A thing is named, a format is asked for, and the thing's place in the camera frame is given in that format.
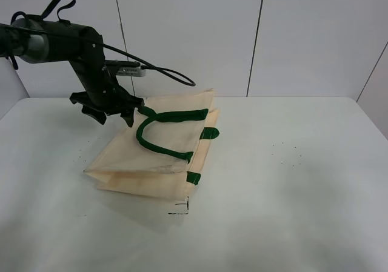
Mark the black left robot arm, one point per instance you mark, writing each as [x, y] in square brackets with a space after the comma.
[38, 42]

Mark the white linen bag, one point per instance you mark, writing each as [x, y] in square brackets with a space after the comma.
[163, 153]

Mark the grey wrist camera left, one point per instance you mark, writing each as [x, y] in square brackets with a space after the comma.
[125, 68]

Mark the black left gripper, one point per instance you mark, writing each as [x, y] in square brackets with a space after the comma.
[102, 93]

